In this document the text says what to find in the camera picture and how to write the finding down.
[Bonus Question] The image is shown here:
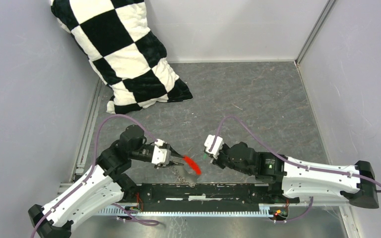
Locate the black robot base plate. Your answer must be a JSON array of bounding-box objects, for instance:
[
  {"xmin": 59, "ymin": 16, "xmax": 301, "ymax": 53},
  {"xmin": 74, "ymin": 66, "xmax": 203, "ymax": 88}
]
[{"xmin": 121, "ymin": 183, "xmax": 300, "ymax": 212}]

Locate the black white checkered pillow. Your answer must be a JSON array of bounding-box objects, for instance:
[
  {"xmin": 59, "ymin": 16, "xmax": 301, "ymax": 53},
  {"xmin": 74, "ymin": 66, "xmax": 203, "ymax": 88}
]
[{"xmin": 50, "ymin": 0, "xmax": 193, "ymax": 114}]

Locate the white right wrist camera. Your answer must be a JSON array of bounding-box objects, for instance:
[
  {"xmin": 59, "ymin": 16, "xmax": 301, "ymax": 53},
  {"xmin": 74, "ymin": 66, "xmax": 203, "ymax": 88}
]
[{"xmin": 204, "ymin": 134, "xmax": 224, "ymax": 159}]

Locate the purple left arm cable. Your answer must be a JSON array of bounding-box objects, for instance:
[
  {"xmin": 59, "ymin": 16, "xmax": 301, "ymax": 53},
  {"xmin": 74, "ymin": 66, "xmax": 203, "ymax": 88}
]
[{"xmin": 29, "ymin": 114, "xmax": 162, "ymax": 238}]

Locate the aluminium frame rail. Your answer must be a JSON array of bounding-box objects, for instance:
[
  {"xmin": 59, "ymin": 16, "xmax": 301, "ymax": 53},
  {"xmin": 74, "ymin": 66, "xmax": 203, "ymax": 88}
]
[{"xmin": 53, "ymin": 182, "xmax": 354, "ymax": 218}]

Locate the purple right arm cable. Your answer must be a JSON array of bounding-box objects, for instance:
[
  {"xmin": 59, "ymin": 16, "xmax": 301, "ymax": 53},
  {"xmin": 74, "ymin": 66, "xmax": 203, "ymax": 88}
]
[{"xmin": 214, "ymin": 115, "xmax": 381, "ymax": 223}]

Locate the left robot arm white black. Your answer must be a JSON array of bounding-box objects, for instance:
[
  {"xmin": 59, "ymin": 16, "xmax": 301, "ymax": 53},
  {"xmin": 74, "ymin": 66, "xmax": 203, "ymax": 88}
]
[{"xmin": 28, "ymin": 124, "xmax": 183, "ymax": 238}]

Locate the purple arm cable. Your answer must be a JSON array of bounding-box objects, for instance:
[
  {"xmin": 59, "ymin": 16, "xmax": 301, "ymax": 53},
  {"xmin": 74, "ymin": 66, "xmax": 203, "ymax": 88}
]
[
  {"xmin": 29, "ymin": 114, "xmax": 162, "ymax": 238},
  {"xmin": 214, "ymin": 115, "xmax": 381, "ymax": 223}
]

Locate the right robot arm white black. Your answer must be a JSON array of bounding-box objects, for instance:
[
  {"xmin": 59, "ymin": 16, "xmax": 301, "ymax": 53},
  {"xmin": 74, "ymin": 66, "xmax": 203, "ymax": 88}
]
[{"xmin": 205, "ymin": 142, "xmax": 379, "ymax": 209}]

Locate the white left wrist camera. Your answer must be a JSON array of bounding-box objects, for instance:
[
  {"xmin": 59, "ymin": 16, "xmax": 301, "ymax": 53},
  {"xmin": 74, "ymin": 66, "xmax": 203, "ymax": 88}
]
[{"xmin": 151, "ymin": 144, "xmax": 171, "ymax": 166}]

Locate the metal key holder red handle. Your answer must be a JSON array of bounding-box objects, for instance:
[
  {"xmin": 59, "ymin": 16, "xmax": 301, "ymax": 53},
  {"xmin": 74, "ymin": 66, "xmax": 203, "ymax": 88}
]
[{"xmin": 173, "ymin": 155, "xmax": 201, "ymax": 188}]

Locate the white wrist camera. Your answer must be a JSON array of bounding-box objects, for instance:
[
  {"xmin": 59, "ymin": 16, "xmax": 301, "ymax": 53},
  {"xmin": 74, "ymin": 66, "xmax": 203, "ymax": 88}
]
[
  {"xmin": 204, "ymin": 134, "xmax": 224, "ymax": 159},
  {"xmin": 151, "ymin": 144, "xmax": 171, "ymax": 166}
]

